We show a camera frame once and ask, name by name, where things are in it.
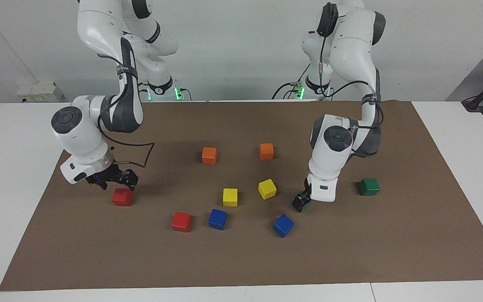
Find red wooden cube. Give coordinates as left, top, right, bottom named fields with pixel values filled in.
left=112, top=187, right=134, bottom=207
left=171, top=211, right=192, bottom=233

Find blue wooden cube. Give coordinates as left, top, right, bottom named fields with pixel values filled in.
left=208, top=208, right=228, bottom=231
left=272, top=214, right=295, bottom=238

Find yellow wooden cube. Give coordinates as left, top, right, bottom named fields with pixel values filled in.
left=223, top=188, right=239, bottom=207
left=258, top=179, right=277, bottom=200

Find brown table mat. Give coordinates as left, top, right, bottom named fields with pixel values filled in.
left=0, top=100, right=483, bottom=291

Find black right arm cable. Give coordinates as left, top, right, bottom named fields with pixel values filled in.
left=97, top=52, right=156, bottom=167

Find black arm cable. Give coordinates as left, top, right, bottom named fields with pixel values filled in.
left=97, top=52, right=156, bottom=167
left=316, top=2, right=384, bottom=145

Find black left base cables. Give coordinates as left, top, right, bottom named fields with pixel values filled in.
left=272, top=63, right=311, bottom=100

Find white wall box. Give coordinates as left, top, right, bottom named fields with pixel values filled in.
left=17, top=81, right=65, bottom=103

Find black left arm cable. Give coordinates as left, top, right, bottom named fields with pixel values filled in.
left=316, top=2, right=384, bottom=145

